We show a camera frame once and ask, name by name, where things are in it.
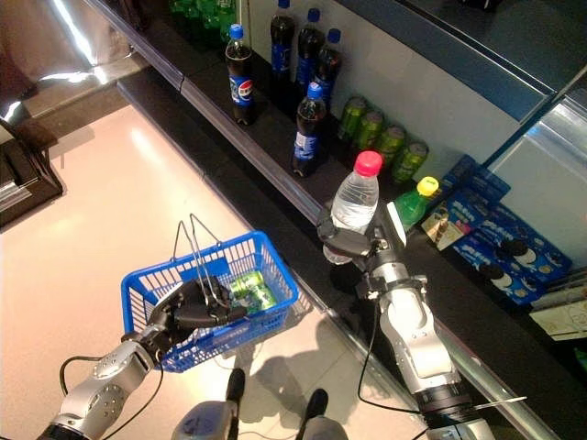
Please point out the white striped box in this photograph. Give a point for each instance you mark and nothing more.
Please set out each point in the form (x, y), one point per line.
(564, 291)

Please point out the plain blue carton box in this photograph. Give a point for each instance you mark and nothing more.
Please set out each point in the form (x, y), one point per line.
(490, 185)

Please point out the black framed display stand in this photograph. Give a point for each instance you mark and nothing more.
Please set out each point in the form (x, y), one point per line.
(23, 183)

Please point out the silver robot leg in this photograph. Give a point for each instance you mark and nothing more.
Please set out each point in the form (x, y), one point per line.
(206, 421)
(321, 421)

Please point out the shelf board plain grey edge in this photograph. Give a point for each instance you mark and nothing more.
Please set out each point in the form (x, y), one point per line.
(458, 59)

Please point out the silver right robot leg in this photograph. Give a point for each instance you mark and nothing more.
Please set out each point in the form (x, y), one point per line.
(321, 421)

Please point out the water bottle red label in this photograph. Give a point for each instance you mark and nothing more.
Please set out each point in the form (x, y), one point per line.
(355, 201)

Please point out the cream carton round logo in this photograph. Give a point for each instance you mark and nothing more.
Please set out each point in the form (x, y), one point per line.
(564, 321)

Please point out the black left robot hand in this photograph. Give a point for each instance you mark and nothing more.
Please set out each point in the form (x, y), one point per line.
(183, 311)

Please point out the blue white carton box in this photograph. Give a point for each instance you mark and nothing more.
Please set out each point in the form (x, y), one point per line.
(458, 176)

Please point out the dark stone floor plinth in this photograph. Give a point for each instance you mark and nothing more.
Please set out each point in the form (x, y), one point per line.
(82, 91)

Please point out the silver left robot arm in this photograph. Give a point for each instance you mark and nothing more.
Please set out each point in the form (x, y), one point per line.
(105, 385)

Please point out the silver left robot leg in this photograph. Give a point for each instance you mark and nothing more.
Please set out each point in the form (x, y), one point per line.
(206, 421)

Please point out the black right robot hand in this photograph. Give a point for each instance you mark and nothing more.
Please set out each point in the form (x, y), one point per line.
(380, 249)

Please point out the blue red carton multipack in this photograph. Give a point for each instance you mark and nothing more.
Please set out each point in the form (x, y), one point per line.
(527, 243)

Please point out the blue plastic shopping basket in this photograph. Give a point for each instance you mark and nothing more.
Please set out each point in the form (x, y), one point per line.
(266, 279)

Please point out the blue Oreo cookie box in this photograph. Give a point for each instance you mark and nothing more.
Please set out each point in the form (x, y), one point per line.
(495, 275)

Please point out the black shelf board clear rail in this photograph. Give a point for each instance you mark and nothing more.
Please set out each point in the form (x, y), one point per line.
(564, 128)
(495, 330)
(270, 137)
(151, 55)

